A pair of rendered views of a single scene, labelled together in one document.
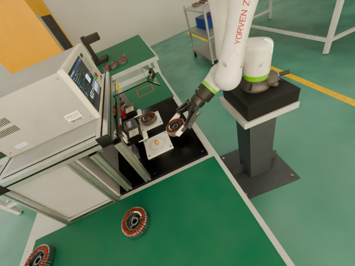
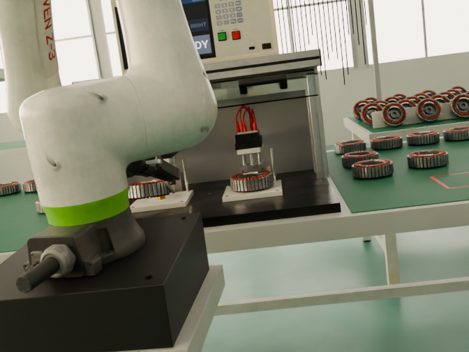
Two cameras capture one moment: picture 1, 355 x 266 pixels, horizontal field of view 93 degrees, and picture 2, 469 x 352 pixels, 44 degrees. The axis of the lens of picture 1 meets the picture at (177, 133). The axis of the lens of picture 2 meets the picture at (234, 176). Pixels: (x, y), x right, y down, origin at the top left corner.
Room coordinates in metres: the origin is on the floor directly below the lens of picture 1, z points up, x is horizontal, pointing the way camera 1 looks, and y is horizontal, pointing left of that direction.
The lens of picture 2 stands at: (1.08, -1.34, 1.07)
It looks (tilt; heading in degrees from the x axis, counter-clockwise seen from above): 10 degrees down; 97
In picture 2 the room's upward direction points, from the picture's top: 8 degrees counter-clockwise
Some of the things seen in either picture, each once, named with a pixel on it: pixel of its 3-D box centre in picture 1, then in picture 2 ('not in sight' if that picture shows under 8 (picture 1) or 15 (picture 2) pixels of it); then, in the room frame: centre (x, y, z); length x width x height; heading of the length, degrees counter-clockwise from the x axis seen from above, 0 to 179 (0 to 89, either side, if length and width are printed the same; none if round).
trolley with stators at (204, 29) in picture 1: (213, 29); not in sight; (3.21, -1.33, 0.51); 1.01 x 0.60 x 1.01; 2
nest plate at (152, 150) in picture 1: (157, 144); (162, 200); (0.71, 0.13, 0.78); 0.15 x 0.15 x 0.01; 2
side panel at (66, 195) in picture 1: (69, 195); not in sight; (0.49, 0.52, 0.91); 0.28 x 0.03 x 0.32; 92
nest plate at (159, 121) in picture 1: (150, 121); (252, 190); (0.95, 0.14, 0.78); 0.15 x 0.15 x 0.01; 2
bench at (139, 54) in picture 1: (127, 75); not in sight; (3.20, 0.42, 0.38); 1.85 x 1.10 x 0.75; 2
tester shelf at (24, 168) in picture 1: (69, 115); (204, 73); (0.82, 0.45, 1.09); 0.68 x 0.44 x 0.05; 2
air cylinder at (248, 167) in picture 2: (129, 127); (253, 172); (0.95, 0.28, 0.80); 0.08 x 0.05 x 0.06; 2
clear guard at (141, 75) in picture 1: (130, 85); (264, 87); (1.01, 0.15, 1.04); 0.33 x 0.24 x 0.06; 92
